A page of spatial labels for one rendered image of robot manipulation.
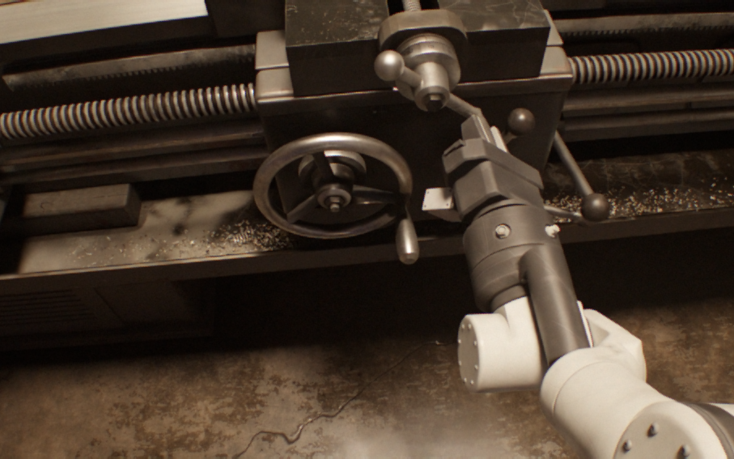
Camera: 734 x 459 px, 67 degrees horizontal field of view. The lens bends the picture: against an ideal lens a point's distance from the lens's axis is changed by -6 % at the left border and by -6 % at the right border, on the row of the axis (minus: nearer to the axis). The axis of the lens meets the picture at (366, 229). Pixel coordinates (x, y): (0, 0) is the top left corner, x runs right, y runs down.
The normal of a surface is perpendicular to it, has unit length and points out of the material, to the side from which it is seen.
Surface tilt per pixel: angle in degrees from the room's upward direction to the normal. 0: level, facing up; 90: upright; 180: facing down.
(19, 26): 36
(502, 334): 9
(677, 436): 75
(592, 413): 59
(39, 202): 0
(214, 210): 0
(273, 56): 0
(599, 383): 47
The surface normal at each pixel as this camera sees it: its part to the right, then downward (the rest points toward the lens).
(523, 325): 0.11, -0.57
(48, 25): 0.02, 0.03
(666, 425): -0.98, -0.14
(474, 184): -0.78, -0.29
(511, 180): 0.62, -0.48
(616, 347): 0.01, -0.98
